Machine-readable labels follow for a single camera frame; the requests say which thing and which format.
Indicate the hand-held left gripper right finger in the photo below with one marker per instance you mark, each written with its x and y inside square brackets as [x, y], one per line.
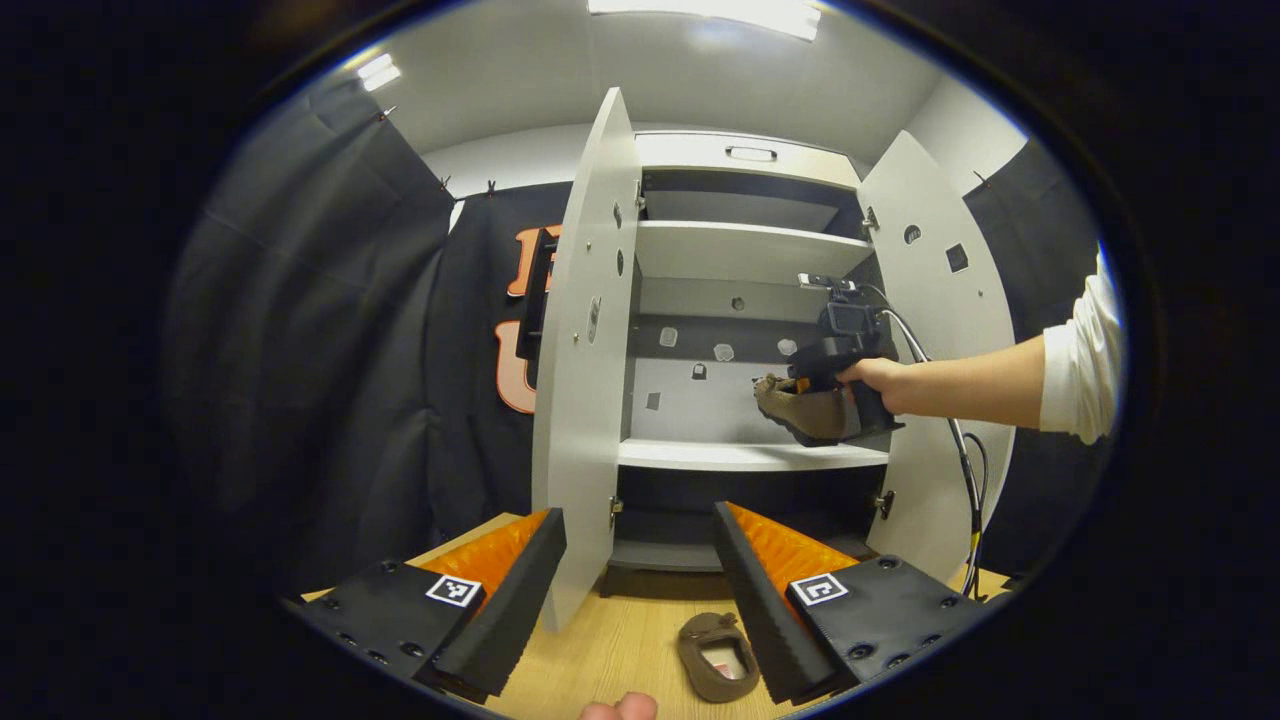
[765, 620]

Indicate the black backdrop cloth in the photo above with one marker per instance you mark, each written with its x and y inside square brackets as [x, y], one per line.
[1040, 250]
[300, 350]
[470, 400]

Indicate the brown fuzzy shoe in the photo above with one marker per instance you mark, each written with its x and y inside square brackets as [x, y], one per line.
[700, 635]
[800, 410]

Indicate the white cabinet door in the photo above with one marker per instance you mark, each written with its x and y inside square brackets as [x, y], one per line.
[930, 500]
[585, 350]

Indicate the grey cabinet base shelf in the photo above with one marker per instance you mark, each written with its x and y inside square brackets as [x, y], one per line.
[660, 555]

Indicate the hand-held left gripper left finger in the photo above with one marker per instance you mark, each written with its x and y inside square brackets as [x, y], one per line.
[510, 620]

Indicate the white cabinet shelf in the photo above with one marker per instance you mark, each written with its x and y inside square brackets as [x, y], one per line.
[740, 250]
[740, 456]

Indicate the white shoe cabinet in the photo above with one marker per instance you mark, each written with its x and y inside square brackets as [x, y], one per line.
[740, 456]

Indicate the small ceiling light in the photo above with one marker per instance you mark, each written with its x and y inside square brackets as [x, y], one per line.
[378, 72]

